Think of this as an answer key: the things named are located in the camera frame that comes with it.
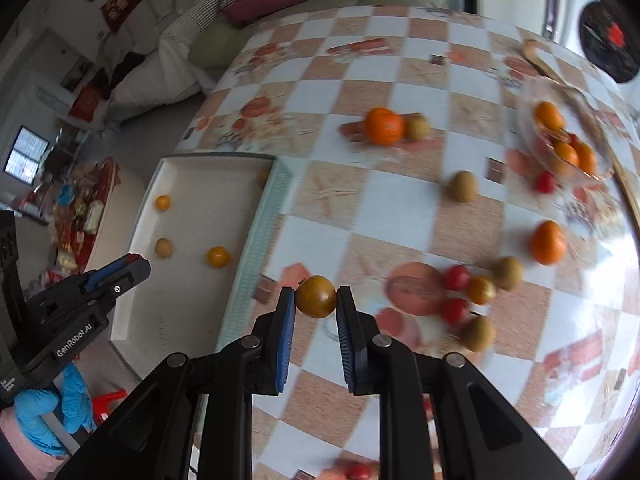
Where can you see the orange mandarin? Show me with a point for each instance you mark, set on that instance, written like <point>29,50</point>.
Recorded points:
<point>549,115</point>
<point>586,157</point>
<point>384,126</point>
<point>548,242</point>
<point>565,153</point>

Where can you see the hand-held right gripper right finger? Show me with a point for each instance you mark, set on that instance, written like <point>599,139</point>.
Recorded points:
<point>346,340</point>

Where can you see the clear glass bowl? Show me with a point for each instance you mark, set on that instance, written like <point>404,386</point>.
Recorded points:
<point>555,160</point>

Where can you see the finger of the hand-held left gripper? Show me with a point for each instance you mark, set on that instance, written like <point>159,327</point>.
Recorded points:
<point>120,272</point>

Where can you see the person's left hand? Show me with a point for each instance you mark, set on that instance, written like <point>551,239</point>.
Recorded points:
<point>45,410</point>

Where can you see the red cherry tomato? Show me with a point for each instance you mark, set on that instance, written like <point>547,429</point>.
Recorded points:
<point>545,182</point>
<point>456,277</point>
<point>357,470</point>
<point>454,310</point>

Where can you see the checkered tablecloth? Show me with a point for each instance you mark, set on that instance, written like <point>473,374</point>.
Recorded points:
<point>350,200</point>

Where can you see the yellow cherry tomato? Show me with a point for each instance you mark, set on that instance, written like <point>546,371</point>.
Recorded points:
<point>162,202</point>
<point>481,290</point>
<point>218,256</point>

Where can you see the white rectangular tray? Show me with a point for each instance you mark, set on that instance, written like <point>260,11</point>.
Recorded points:
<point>200,230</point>

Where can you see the red round table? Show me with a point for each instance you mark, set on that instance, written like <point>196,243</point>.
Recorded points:
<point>95,210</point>

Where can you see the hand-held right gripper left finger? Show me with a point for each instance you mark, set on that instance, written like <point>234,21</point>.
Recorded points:
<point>284,340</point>

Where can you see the person's left forearm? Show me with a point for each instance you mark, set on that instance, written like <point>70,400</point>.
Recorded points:
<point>17,447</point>

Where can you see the yellow-brown cherry tomato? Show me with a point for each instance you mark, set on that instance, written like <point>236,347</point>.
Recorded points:
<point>315,296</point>

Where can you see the window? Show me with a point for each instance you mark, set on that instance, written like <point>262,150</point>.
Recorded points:
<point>25,155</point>

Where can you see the white striped bedding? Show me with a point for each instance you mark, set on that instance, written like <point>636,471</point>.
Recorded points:
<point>165,60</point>

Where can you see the black round wall decoration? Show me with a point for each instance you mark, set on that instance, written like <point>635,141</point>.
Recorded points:
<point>607,42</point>

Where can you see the red plastic stool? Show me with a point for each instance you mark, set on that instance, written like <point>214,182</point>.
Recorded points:
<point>107,404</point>

